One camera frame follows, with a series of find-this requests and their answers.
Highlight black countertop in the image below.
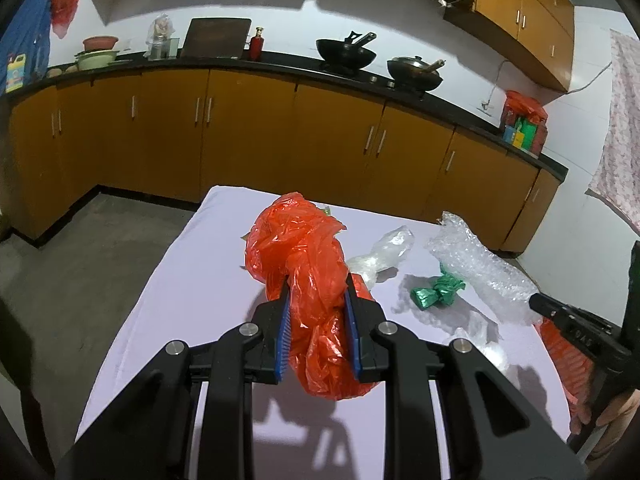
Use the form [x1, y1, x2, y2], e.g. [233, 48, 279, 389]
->
[7, 50, 570, 182]

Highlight red bottle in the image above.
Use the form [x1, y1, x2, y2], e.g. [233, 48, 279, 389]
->
[248, 26, 266, 62]

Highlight red basin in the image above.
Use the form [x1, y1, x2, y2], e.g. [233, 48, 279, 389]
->
[82, 35, 120, 54]

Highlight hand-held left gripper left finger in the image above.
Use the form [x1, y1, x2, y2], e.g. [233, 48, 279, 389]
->
[55, 280, 293, 480]

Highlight black wok with handle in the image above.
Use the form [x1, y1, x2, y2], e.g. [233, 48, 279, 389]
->
[316, 31, 378, 72]

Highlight blue cloth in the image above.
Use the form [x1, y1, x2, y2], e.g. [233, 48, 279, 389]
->
[0, 0, 77, 92]

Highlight white power cable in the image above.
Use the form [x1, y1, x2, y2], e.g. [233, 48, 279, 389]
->
[484, 57, 614, 109]

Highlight wooden base cabinets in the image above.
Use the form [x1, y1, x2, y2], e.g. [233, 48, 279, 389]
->
[7, 67, 561, 254]

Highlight clear plastic bag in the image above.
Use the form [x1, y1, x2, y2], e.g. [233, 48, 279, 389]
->
[346, 226, 416, 287]
[447, 310, 509, 373]

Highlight glass jar with plastic bag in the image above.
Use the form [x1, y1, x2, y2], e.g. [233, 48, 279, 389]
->
[145, 13, 180, 61]

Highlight red plastic bag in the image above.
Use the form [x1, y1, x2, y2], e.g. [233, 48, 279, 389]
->
[51, 0, 86, 39]
[504, 90, 547, 124]

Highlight green foil wrapper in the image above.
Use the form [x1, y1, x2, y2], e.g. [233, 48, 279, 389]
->
[410, 271, 467, 312]

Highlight black gas stove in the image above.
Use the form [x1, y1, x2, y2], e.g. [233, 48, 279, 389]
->
[320, 60, 442, 99]

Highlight black wok with lid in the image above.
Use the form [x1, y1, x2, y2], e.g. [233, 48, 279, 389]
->
[386, 56, 446, 92]

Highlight clear bubble wrap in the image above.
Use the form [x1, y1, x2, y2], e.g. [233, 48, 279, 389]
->
[425, 211, 544, 327]

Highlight wooden wall cabinets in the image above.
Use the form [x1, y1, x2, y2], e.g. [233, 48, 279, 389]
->
[87, 0, 576, 94]

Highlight red mesh waste basket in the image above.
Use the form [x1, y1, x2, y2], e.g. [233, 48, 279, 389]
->
[534, 317, 596, 426]

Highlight pink floral cloth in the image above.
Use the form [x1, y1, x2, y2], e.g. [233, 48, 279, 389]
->
[586, 29, 640, 237]

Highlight yellow detergent bottle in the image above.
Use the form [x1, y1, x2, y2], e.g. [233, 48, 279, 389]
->
[5, 51, 26, 94]

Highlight orange plastic bag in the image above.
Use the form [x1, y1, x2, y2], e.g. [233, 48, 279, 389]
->
[244, 191, 383, 402]

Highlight light green basin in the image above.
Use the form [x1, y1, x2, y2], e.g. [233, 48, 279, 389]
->
[75, 49, 121, 71]

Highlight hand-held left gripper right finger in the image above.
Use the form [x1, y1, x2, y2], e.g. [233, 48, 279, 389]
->
[344, 275, 586, 480]

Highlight dark wooden cutting board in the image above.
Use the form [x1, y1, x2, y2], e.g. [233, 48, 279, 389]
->
[179, 18, 252, 60]

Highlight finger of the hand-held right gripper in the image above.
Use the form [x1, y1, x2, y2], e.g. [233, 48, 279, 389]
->
[529, 292, 633, 363]

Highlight person's right hand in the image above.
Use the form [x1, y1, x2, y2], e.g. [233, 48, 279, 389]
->
[570, 389, 640, 466]

